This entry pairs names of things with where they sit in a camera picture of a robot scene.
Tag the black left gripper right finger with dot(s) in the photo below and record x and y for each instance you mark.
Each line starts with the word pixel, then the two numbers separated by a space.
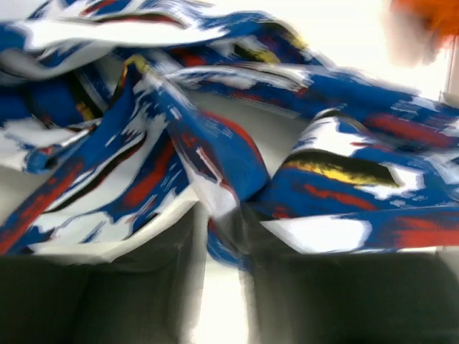
pixel 346 298

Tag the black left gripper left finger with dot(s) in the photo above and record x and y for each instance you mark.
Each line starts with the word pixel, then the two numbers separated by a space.
pixel 150 295

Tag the blue patterned trousers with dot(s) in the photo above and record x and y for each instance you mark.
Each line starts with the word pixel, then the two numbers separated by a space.
pixel 127 105

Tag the orange cloth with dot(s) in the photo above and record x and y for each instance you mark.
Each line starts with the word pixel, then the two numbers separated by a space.
pixel 437 22

